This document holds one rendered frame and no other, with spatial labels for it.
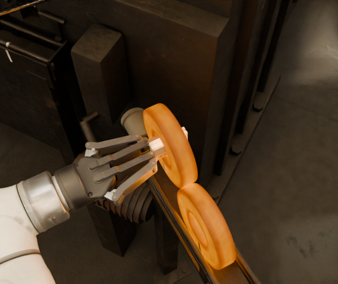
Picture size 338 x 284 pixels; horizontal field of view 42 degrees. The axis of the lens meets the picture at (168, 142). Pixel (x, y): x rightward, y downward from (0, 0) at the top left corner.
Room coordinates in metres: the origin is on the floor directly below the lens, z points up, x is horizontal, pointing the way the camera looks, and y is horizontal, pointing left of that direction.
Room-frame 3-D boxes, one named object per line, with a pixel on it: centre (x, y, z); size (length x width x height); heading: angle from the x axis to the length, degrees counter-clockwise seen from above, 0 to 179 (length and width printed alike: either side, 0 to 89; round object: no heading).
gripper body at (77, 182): (0.34, 0.14, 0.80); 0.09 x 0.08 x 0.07; 118
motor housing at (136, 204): (0.49, 0.13, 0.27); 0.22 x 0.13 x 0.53; 63
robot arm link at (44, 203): (0.30, 0.20, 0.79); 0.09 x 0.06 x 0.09; 28
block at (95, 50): (0.66, 0.15, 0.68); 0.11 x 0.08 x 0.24; 153
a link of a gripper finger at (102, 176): (0.36, 0.07, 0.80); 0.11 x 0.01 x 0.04; 116
